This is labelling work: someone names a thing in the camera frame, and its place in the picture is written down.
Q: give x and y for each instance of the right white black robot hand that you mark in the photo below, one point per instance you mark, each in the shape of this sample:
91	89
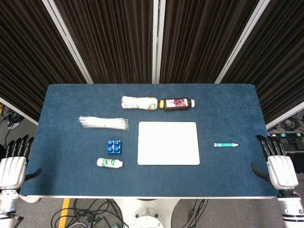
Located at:
282	171

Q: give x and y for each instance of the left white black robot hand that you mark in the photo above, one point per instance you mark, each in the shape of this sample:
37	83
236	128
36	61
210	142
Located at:
12	171

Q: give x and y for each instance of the teal marker pen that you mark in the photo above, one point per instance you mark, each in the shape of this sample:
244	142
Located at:
224	145

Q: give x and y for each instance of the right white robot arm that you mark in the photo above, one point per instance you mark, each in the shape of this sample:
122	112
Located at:
291	209

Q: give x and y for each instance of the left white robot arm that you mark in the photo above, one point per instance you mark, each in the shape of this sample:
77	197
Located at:
8	209

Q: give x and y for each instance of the white rectangular board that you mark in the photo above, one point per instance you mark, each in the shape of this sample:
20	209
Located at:
168	143

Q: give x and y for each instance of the blue table cloth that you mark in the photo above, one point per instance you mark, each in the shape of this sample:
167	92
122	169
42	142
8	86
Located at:
71	180

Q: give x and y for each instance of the yellow floor tape strip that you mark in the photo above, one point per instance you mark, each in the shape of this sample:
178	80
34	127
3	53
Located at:
64	212

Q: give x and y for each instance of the small white bottle green label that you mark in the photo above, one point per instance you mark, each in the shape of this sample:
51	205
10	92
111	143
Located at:
109	162

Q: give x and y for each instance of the bag of clear straws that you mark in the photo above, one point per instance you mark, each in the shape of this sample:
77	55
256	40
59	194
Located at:
104	123

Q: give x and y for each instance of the blue toy building block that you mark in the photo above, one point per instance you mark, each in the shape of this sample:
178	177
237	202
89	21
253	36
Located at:
114	147

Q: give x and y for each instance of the dark corrugated partition panel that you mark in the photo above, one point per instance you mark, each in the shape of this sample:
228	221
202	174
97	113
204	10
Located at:
275	59
28	59
199	40
109	40

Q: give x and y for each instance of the brown drink bottle yellow cap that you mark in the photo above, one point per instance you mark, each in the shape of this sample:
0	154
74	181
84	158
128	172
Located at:
175	105

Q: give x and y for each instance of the white printed drink bottle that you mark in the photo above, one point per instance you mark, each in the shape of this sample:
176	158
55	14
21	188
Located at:
139	103

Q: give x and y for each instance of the grey metal partition post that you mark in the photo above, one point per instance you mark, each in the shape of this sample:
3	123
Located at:
67	40
158	40
242	40

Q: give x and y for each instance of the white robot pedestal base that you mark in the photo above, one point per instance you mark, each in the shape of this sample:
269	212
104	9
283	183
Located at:
146	212

